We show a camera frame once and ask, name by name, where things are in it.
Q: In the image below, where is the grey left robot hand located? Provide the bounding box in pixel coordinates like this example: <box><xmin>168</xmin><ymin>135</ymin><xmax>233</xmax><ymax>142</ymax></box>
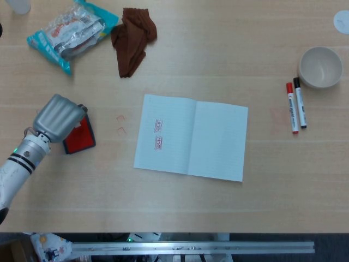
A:
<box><xmin>32</xmin><ymin>94</ymin><xmax>88</xmax><ymax>144</ymax></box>

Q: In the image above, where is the open lined notebook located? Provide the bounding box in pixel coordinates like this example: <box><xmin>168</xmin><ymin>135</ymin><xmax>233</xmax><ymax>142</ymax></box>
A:
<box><xmin>133</xmin><ymin>94</ymin><xmax>249</xmax><ymax>183</ymax></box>

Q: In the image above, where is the red ink pad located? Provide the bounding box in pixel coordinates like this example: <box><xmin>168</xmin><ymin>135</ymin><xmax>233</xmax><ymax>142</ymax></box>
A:
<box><xmin>62</xmin><ymin>114</ymin><xmax>97</xmax><ymax>155</ymax></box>

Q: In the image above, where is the teal and silver foil bag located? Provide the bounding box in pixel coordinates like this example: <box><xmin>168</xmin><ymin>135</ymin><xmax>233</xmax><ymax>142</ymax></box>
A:
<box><xmin>26</xmin><ymin>0</ymin><xmax>120</xmax><ymax>76</ymax></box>

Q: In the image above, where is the brown cloth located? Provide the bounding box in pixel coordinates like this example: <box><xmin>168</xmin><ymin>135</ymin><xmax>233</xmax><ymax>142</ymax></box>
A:
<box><xmin>110</xmin><ymin>7</ymin><xmax>158</xmax><ymax>79</ymax></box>

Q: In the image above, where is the clear plastic cup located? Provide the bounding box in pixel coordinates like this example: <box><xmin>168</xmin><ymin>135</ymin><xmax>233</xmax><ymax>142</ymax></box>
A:
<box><xmin>5</xmin><ymin>0</ymin><xmax>32</xmax><ymax>15</ymax></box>

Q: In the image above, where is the white printed bag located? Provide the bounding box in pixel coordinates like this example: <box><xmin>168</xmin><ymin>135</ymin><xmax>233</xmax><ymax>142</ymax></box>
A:
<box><xmin>29</xmin><ymin>233</ymin><xmax>74</xmax><ymax>262</ymax></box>

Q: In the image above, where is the cardboard box under table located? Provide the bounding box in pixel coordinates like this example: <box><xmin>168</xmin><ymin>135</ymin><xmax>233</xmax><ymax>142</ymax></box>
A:
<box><xmin>0</xmin><ymin>239</ymin><xmax>29</xmax><ymax>262</ymax></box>

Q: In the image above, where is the red whiteboard marker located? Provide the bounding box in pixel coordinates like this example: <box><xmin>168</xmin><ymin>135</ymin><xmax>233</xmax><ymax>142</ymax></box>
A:
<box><xmin>285</xmin><ymin>82</ymin><xmax>299</xmax><ymax>135</ymax></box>

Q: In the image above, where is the black whiteboard marker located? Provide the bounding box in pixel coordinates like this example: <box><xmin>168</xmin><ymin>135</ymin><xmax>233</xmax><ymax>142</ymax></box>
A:
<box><xmin>293</xmin><ymin>77</ymin><xmax>309</xmax><ymax>129</ymax></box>

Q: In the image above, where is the beige bowl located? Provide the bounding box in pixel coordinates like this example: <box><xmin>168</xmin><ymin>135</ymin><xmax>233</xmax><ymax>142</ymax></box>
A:
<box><xmin>298</xmin><ymin>46</ymin><xmax>343</xmax><ymax>89</ymax></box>

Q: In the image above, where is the aluminium rail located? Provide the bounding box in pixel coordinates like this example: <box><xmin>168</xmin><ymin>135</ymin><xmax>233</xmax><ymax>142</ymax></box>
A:
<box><xmin>71</xmin><ymin>241</ymin><xmax>316</xmax><ymax>256</ymax></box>

